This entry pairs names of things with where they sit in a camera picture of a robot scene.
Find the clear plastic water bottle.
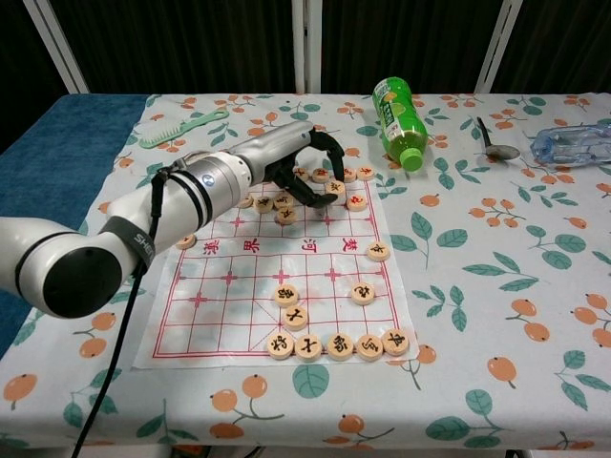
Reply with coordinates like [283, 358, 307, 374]
[530, 123, 611, 169]

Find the black pleated curtain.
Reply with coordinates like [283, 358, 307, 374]
[0, 0, 611, 96]

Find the white red-lined xiangqi board sheet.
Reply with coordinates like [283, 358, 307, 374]
[131, 177, 421, 371]

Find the light green plastic comb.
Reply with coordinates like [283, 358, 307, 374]
[137, 108, 231, 150]

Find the white metal frame pole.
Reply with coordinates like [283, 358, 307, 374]
[474, 0, 522, 94]
[290, 0, 324, 94]
[21, 0, 91, 94]

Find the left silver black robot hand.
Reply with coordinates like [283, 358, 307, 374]
[228, 120, 348, 210]

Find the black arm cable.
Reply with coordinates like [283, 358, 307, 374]
[70, 164, 174, 458]

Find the metal spoon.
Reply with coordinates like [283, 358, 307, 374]
[475, 116, 522, 161]

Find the blue table cover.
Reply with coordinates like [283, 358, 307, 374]
[0, 93, 150, 360]

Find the floral patterned tablecloth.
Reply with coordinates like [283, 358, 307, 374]
[0, 93, 611, 452]

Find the green tea plastic bottle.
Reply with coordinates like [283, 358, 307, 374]
[371, 77, 429, 174]

